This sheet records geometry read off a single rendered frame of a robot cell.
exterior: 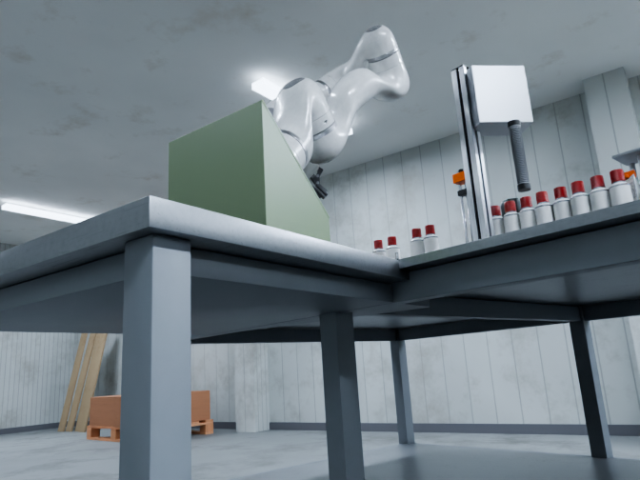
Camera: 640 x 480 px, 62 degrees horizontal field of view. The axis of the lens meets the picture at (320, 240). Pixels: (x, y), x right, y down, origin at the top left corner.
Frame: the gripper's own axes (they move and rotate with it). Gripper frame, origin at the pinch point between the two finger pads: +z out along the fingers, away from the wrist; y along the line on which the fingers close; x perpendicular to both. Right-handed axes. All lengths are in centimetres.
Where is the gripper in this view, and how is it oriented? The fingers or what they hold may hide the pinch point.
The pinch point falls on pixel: (321, 191)
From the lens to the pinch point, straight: 160.4
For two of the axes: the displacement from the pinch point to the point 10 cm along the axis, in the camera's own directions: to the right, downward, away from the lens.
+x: -1.2, 1.1, 9.9
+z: 7.2, 7.0, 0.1
